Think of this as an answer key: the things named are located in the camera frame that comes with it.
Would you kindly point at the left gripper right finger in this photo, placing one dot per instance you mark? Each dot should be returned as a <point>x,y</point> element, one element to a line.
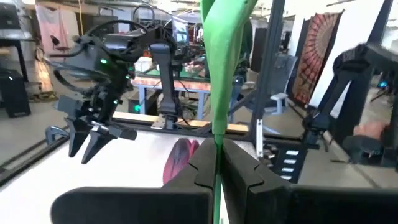
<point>295,205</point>

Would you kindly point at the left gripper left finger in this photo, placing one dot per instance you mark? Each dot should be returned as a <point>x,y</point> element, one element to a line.
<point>140,205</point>

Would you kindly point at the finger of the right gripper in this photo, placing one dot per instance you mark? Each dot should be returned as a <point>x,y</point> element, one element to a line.
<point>77,133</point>
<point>96,143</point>

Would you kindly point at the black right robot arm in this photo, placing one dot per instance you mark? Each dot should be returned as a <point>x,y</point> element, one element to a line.
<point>164,77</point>

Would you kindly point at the wooden workbench top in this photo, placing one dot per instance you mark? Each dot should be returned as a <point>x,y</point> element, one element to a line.
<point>133,117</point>

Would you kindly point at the black panel white slots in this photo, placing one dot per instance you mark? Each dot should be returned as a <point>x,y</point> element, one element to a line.
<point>273,161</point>

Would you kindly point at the silver aluminium strut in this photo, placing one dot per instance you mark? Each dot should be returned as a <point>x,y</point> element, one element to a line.
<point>260,140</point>

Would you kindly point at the black box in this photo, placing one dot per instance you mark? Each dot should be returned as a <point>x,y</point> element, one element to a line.
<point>14,93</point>

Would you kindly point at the pink hanging cloth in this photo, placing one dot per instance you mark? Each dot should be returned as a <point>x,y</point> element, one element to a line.
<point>53,25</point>

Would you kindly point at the table with blue legs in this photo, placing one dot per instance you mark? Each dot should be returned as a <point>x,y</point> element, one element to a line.
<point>186,85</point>

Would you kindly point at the lit computer monitor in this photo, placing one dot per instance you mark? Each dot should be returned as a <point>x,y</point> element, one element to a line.
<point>180,31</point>

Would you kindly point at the grey office chair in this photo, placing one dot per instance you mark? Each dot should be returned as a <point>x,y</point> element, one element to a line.
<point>281,77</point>

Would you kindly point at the black diagonal rig brace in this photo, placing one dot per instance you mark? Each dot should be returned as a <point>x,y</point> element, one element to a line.
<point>351,81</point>

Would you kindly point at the red mandala tapestry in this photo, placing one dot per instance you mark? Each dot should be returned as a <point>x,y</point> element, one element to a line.
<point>314,53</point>

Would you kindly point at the white backdrop panel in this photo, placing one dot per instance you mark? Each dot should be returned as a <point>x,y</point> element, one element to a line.
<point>351,31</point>

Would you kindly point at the black aluminium table frame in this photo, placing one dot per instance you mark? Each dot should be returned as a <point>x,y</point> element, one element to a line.
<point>31,161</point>

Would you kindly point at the silver metal bracket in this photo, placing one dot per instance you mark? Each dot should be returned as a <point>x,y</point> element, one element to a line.
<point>160,123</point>

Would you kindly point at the black rig upright post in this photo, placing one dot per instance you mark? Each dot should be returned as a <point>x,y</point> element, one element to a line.
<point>269,56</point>

